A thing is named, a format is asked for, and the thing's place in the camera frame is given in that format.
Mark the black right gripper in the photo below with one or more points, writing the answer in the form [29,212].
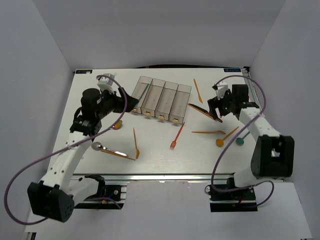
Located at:
[213,104]

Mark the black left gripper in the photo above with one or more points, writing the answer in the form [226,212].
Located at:
[119,102]

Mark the teal plastic knife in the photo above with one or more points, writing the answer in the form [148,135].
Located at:
[143,92]

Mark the orange plastic knife top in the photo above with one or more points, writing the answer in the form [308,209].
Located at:
[198,91]

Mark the teal plastic spoon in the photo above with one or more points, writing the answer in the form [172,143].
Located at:
[240,140]

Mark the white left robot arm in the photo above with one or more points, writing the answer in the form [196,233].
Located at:
[53,197]

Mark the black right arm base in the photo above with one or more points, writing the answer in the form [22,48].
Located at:
[229,202]

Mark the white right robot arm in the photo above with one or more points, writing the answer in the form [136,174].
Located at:
[273,155]

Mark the orange plastic fork right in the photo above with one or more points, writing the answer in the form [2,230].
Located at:
[210,132]

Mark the clear four-compartment organizer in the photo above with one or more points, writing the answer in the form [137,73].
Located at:
[164,100]

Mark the blue label right corner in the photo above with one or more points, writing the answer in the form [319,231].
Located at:
[232,70]

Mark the orange plastic spoon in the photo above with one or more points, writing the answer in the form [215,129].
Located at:
[220,142]

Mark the black label left corner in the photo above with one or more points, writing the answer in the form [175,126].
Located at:
[83,71]

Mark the orange pink knife left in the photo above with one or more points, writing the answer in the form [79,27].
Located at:
[118,154]

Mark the silver metal spoon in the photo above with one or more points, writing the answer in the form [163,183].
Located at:
[97,146]

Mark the red-orange plastic fork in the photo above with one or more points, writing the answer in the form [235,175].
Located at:
[174,142]

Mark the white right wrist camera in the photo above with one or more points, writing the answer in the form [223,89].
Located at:
[220,89]

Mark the aluminium rail right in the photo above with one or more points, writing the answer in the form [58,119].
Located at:
[246,75]

